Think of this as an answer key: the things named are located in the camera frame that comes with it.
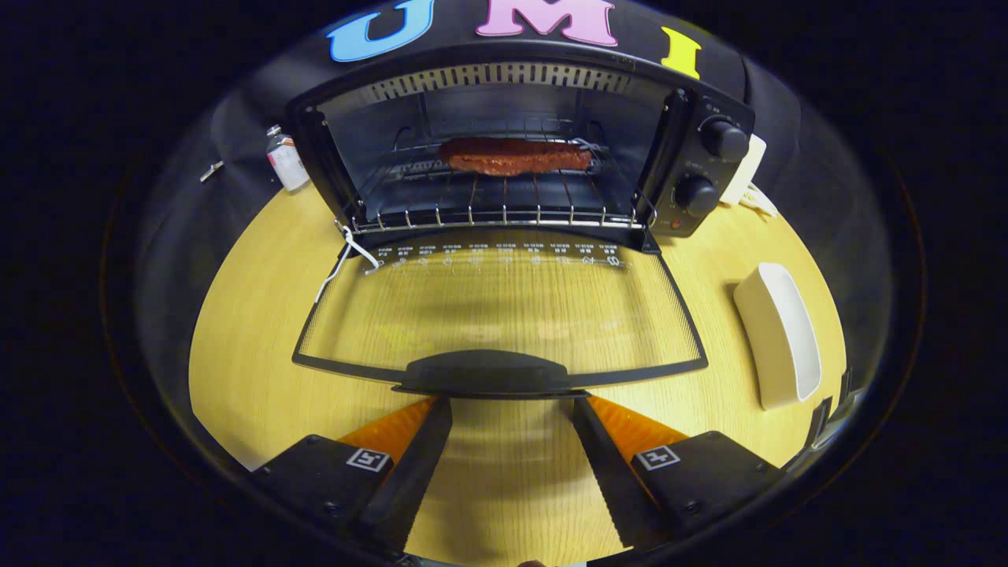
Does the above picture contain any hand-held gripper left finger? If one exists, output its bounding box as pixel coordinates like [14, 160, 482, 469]
[252, 395, 454, 556]

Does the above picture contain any black toaster oven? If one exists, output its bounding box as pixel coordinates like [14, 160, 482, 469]
[285, 41, 757, 398]

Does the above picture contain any white rectangular dish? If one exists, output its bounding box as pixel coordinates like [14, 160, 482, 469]
[732, 263, 823, 412]

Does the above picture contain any white divided snack dish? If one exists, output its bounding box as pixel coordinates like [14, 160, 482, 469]
[736, 183, 780, 219]

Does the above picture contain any clear plastic bottle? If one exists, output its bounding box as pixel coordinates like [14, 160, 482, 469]
[265, 125, 311, 195]

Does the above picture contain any white pop-up toaster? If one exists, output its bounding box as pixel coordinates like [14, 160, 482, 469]
[721, 132, 769, 207]

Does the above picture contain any brown meat slice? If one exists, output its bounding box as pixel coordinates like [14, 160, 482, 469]
[438, 137, 593, 176]

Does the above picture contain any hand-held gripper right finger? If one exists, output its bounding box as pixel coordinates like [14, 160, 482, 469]
[571, 394, 788, 552]

